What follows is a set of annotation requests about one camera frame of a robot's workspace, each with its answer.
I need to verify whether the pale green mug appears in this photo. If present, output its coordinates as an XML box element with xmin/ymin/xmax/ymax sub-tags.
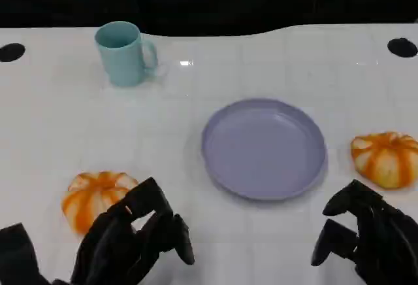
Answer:
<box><xmin>94</xmin><ymin>20</ymin><xmax>159</xmax><ymax>88</ymax></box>

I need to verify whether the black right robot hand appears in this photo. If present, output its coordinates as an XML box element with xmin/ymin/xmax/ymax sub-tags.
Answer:
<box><xmin>310</xmin><ymin>179</ymin><xmax>418</xmax><ymax>285</ymax></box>

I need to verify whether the orange and white bread roll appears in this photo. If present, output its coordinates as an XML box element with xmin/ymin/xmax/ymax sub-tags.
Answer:
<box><xmin>61</xmin><ymin>171</ymin><xmax>140</xmax><ymax>235</ymax></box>
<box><xmin>350</xmin><ymin>131</ymin><xmax>418</xmax><ymax>190</ymax></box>

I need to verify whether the lilac plate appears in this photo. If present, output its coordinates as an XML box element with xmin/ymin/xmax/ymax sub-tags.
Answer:
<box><xmin>201</xmin><ymin>97</ymin><xmax>329</xmax><ymax>203</ymax></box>

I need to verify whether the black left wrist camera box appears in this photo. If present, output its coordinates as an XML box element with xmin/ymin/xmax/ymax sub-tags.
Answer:
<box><xmin>0</xmin><ymin>222</ymin><xmax>52</xmax><ymax>285</ymax></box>

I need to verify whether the black table cable grommet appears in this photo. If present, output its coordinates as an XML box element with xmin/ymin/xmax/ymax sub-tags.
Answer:
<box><xmin>0</xmin><ymin>42</ymin><xmax>26</xmax><ymax>63</ymax></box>
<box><xmin>387</xmin><ymin>37</ymin><xmax>418</xmax><ymax>58</ymax></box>

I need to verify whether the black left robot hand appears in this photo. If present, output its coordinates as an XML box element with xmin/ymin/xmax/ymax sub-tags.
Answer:
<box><xmin>70</xmin><ymin>176</ymin><xmax>196</xmax><ymax>285</ymax></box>

